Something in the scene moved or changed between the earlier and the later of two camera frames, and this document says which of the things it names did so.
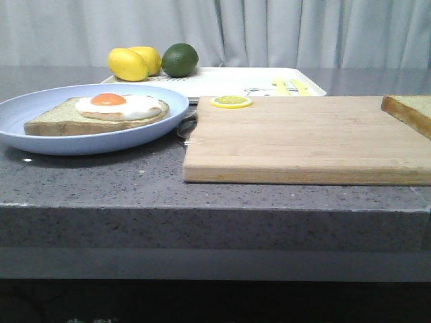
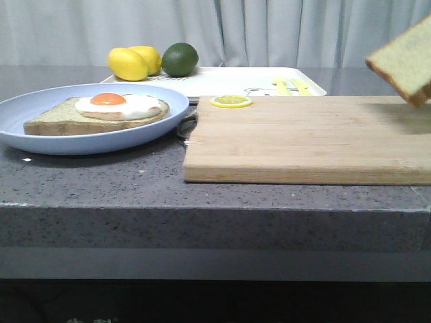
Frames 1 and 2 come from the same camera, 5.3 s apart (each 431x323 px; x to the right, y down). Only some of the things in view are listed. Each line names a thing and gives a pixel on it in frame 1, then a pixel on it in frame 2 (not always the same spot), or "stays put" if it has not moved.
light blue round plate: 17,110 stays put
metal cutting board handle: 187,126 stays put
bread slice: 413,110 to 406,61
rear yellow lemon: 151,57 stays put
